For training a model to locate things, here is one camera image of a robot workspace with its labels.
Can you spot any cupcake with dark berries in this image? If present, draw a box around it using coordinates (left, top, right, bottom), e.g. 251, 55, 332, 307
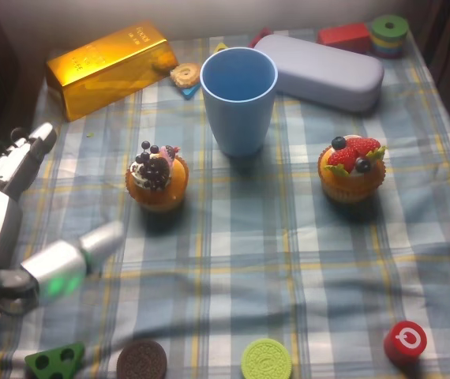
125, 141, 189, 213

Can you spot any cupcake with strawberries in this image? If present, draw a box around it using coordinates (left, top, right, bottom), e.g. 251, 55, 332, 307
318, 134, 387, 205

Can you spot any blue plastic cup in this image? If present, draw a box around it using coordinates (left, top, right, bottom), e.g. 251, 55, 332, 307
200, 47, 279, 158

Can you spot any green triangle block with holes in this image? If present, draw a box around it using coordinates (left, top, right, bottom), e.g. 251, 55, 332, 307
24, 342, 86, 379

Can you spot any gold bar box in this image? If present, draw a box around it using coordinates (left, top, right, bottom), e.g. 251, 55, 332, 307
46, 20, 179, 122

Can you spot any brown sandwich cookie toy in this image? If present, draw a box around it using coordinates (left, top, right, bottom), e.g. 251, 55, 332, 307
116, 339, 168, 379

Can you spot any blue triangle block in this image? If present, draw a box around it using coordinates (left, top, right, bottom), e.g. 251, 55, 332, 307
178, 82, 202, 100

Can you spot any round beige biscuit toy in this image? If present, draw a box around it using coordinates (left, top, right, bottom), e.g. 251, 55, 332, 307
169, 62, 201, 88

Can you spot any green sandwich cookie toy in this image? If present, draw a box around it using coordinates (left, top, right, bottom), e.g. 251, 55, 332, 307
241, 338, 294, 379

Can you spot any red triangle block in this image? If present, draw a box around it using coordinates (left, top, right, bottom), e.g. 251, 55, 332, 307
248, 26, 274, 49

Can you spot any lavender glasses case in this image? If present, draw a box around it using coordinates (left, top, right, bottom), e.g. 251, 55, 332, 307
253, 34, 385, 114

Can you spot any red rectangular block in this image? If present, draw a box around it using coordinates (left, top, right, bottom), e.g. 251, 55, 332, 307
316, 22, 371, 55

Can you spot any red cylinder with white mark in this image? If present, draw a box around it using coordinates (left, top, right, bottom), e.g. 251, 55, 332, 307
383, 320, 428, 368

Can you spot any colourful stacked rings toy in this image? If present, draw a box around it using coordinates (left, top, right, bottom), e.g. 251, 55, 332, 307
369, 14, 410, 59

